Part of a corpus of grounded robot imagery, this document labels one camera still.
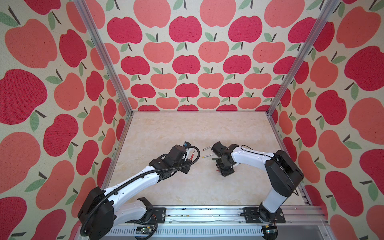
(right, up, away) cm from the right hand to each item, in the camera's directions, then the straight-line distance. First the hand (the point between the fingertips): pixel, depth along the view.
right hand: (219, 169), depth 90 cm
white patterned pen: (-9, +11, +8) cm, 17 cm away
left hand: (-16, +6, -9) cm, 20 cm away
